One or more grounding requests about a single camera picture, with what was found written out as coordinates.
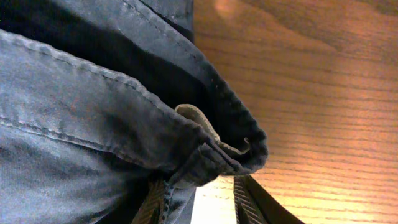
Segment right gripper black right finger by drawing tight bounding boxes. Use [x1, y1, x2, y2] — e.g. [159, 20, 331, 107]
[233, 175, 304, 224]

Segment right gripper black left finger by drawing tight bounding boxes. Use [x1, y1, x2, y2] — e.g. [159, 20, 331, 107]
[131, 180, 166, 224]

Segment dark blue shorts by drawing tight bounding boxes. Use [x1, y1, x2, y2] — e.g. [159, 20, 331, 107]
[1, 0, 268, 223]

